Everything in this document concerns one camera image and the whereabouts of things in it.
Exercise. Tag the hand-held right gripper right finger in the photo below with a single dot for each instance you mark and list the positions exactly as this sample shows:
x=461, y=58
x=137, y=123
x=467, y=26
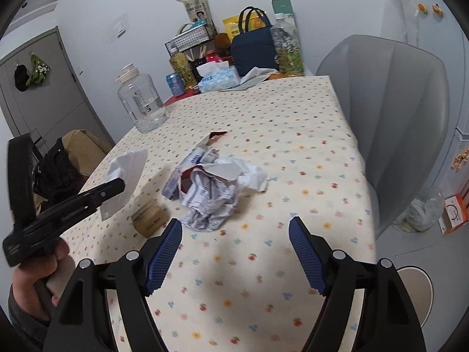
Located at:
x=307, y=256

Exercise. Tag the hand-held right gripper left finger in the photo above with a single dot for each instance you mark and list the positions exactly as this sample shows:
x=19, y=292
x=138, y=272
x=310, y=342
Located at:
x=163, y=256

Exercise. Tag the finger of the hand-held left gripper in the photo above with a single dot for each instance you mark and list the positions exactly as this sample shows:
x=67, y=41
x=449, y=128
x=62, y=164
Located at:
x=110, y=189

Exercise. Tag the white tissue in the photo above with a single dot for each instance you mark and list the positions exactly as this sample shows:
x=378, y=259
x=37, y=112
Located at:
x=128, y=168
x=249, y=174

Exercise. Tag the small brown jar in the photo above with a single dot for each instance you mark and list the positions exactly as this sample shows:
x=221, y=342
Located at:
x=146, y=218

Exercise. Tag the printed paper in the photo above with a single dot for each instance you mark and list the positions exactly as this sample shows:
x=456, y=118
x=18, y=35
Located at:
x=209, y=201

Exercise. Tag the clear plastic wrapper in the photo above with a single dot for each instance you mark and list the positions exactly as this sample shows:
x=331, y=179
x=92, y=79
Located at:
x=190, y=165

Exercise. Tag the red white torn wrapper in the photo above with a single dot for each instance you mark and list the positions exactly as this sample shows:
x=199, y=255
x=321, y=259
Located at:
x=214, y=137

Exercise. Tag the person's left forearm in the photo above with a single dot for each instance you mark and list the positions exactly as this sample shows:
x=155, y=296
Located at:
x=25, y=311

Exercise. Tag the person's left hand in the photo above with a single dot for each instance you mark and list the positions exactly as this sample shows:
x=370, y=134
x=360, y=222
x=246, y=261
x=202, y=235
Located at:
x=33, y=275

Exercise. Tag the brown and black bag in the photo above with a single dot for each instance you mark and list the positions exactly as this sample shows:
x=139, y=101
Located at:
x=93, y=143

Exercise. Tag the clear water jug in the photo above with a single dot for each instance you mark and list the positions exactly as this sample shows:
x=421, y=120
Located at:
x=141, y=99

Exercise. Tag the grey door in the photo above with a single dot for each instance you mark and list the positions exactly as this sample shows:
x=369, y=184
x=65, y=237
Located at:
x=55, y=91

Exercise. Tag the red tray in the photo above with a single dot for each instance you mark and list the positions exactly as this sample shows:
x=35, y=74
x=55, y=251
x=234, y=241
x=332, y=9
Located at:
x=179, y=99

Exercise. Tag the white round stool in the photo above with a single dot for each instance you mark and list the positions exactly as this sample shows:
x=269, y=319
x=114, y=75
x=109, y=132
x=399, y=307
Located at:
x=417, y=293

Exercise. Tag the clear container on floor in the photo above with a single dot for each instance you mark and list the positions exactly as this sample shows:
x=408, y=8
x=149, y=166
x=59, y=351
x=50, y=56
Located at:
x=419, y=211

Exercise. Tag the blue drink can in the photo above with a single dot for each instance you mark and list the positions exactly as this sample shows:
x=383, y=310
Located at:
x=176, y=84

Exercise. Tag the green hanging cloth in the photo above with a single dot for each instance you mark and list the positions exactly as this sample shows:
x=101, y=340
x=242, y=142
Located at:
x=38, y=69

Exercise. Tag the yellow liquid bottle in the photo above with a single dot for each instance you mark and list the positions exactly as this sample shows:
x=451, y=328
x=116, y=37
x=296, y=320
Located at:
x=181, y=68

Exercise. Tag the black hanging cloth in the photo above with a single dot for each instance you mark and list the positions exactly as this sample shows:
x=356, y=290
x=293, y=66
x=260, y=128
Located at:
x=21, y=79

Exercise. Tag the blue tissue pack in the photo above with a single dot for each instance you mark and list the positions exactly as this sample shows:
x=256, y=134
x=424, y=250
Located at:
x=218, y=79

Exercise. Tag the orange white box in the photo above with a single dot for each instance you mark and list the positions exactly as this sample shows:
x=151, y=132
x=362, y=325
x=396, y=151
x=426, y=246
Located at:
x=456, y=214

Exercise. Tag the grey chair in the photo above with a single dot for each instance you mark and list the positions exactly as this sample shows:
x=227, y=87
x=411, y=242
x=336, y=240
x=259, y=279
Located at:
x=388, y=117

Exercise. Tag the red container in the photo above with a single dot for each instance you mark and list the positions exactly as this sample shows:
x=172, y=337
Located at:
x=213, y=58

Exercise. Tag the yellow fridge magnet cluster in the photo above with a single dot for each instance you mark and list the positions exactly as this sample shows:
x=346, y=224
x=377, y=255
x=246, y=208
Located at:
x=461, y=159

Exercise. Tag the teal packet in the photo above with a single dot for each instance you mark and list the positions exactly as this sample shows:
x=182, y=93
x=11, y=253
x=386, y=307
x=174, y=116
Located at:
x=194, y=25

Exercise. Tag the navy lunch bag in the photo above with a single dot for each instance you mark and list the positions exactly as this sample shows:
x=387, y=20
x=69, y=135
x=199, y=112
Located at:
x=252, y=47

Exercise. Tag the white paper bag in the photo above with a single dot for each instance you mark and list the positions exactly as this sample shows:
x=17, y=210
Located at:
x=198, y=7

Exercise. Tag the yellow box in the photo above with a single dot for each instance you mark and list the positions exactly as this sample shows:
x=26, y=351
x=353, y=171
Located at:
x=231, y=25

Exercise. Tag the large green label bottle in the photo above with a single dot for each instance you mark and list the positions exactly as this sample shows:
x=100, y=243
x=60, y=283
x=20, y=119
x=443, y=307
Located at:
x=289, y=47

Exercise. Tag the white refrigerator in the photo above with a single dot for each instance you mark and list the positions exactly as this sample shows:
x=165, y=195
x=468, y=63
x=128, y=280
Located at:
x=450, y=62

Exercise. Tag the green carton box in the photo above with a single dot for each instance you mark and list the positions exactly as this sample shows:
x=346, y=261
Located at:
x=282, y=5

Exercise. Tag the round orange fridge magnet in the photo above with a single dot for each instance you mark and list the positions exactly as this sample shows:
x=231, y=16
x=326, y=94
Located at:
x=422, y=8

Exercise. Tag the orange brown fridge magnet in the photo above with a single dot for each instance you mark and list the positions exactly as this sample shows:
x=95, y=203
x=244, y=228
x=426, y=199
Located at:
x=436, y=9

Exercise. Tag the white wall switch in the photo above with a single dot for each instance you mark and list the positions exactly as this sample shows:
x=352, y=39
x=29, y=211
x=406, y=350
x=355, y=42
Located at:
x=120, y=26

